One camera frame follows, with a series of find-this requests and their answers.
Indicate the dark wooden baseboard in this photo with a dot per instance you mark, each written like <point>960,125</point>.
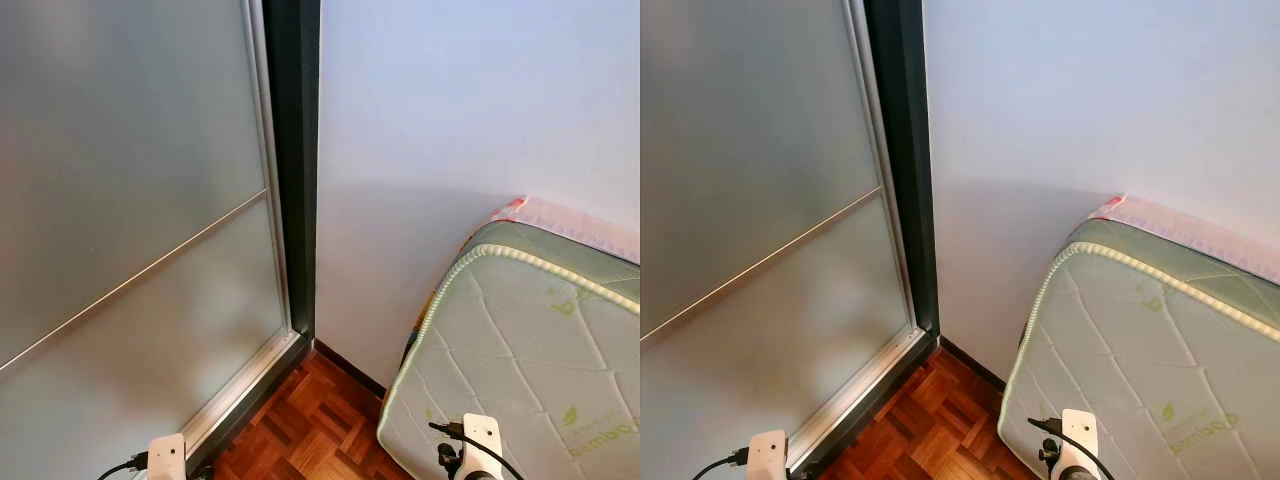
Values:
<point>350,368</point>
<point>970,362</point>

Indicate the frosted glass sliding door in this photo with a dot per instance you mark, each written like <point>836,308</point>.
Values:
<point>120,150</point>
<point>760,150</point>

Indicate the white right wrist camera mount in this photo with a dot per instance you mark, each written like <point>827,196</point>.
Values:
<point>483,440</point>
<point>1082,435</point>

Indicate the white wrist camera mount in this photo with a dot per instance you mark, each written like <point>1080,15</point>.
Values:
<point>483,440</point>
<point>167,455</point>
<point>1082,435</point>
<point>768,455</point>

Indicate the aluminium door floor rail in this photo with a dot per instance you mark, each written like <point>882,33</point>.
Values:
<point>250,390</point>
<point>860,395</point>

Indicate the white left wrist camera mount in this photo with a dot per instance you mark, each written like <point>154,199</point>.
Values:
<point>167,455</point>
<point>768,455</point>

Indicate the dark door frame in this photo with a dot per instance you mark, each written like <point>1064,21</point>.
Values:
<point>292,150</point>
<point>900,150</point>

